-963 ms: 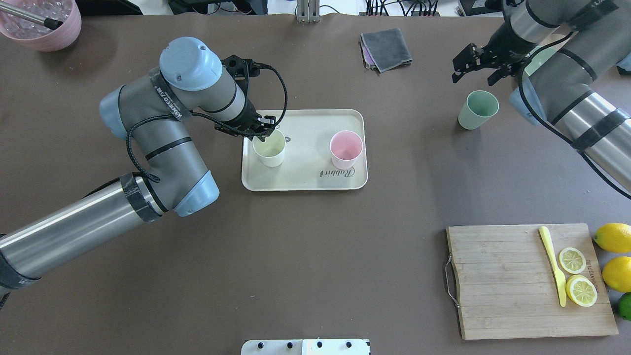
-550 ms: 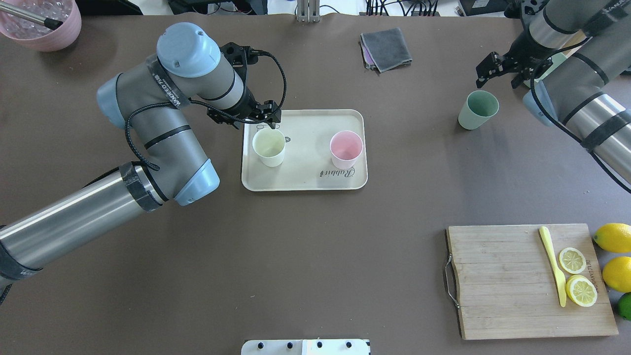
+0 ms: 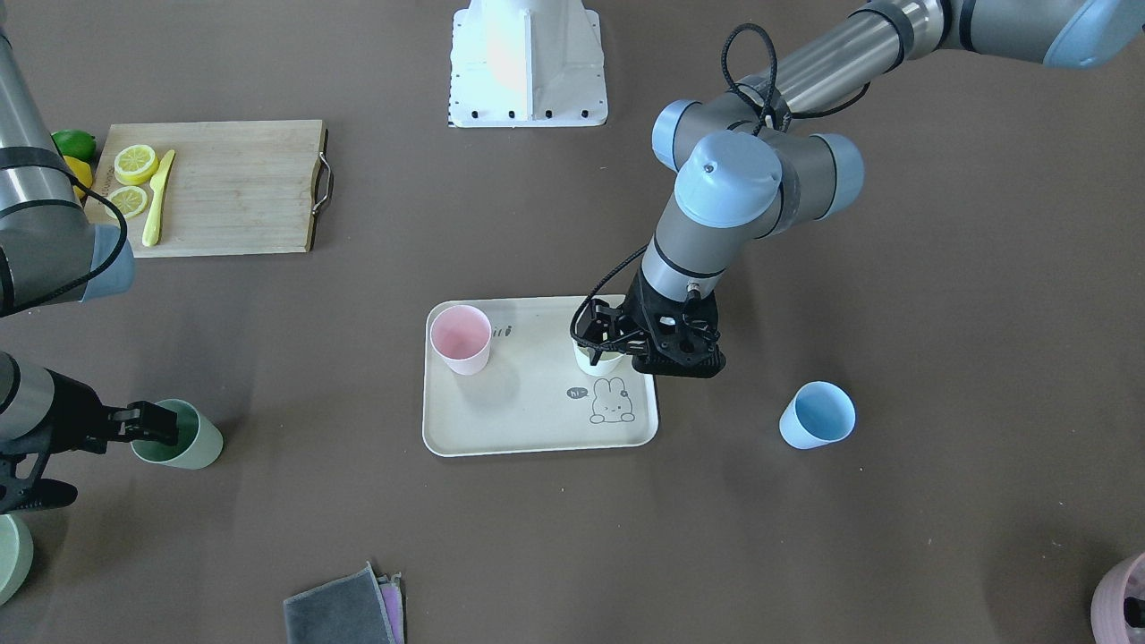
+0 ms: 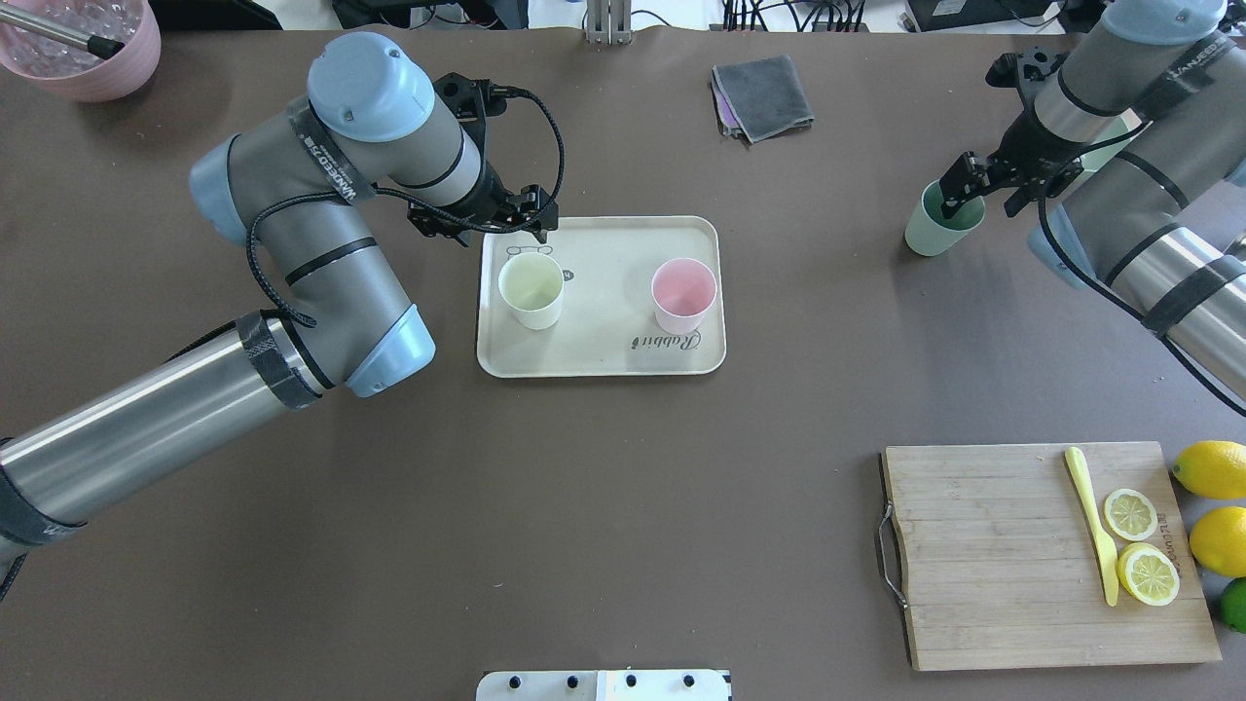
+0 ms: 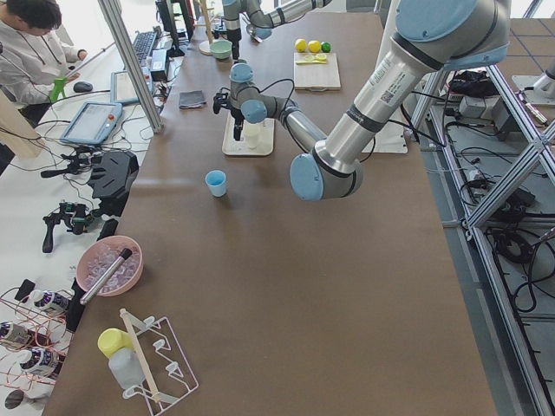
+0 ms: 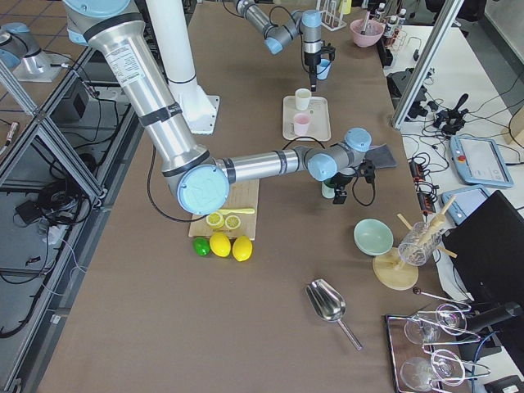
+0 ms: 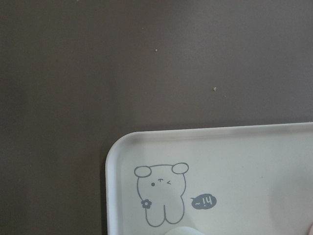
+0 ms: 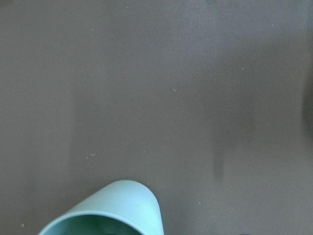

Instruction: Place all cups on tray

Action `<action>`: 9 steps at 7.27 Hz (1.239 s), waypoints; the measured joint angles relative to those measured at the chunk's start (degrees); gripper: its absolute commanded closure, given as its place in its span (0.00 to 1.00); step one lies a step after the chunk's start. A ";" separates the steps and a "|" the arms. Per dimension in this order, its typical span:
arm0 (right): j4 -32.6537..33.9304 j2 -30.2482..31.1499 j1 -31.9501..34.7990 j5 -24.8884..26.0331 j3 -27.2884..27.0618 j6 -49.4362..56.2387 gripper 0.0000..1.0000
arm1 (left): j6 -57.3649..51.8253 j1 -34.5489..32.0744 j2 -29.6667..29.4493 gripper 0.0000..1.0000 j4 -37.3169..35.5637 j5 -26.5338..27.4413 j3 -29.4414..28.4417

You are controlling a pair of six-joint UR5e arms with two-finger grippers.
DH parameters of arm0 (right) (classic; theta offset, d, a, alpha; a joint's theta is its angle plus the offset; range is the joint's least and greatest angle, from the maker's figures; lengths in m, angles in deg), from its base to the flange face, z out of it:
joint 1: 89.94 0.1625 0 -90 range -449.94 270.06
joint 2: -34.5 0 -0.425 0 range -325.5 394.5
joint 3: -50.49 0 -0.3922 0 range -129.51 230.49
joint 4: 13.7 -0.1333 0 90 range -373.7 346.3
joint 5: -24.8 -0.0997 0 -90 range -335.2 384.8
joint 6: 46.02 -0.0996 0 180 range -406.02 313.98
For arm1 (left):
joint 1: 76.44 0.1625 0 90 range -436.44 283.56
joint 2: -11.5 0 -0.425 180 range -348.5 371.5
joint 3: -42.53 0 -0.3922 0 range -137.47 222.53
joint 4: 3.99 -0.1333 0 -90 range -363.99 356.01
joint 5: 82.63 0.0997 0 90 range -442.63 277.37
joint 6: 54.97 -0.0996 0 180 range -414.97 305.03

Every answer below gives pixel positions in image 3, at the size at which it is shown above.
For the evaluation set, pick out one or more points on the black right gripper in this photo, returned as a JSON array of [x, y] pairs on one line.
[[75, 410]]

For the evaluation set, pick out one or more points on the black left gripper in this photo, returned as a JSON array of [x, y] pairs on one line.
[[611, 325]]

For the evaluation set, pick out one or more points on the green cup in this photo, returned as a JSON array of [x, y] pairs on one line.
[[199, 441]]

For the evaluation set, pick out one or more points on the white cup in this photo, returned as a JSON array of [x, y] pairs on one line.
[[594, 363]]

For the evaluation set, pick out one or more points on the light blue cup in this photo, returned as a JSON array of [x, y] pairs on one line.
[[820, 413]]

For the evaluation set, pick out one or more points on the pink cup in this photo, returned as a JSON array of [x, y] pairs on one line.
[[461, 337]]

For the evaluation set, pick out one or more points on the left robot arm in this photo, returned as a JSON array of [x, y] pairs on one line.
[[741, 174]]

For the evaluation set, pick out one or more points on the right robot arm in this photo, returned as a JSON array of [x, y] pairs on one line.
[[52, 254]]

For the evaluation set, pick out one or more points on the beige rabbit tray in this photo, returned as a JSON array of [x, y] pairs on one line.
[[532, 396]]

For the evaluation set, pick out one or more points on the green bowl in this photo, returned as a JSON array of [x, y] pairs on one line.
[[17, 551]]

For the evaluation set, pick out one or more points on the yellow plastic knife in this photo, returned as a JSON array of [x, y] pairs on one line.
[[151, 233]]

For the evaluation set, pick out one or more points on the lemon slice lower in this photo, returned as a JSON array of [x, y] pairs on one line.
[[131, 201]]

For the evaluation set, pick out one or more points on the lemon slice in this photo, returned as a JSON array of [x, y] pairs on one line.
[[131, 201], [135, 164]]

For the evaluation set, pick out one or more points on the wooden cutting board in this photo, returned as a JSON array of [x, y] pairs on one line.
[[249, 187]]

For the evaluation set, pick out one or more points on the lemon slice upper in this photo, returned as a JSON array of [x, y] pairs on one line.
[[135, 164]]

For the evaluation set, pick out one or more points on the whole lemon lower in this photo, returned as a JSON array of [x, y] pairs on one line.
[[81, 171]]

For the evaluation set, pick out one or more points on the green lime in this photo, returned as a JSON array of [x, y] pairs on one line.
[[75, 143]]

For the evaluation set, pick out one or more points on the grey folded cloth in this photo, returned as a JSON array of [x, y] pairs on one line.
[[364, 607]]

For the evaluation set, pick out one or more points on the pink bowl with ice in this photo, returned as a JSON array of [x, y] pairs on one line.
[[1116, 605]]

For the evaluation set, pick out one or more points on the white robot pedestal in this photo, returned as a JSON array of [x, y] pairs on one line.
[[527, 64]]

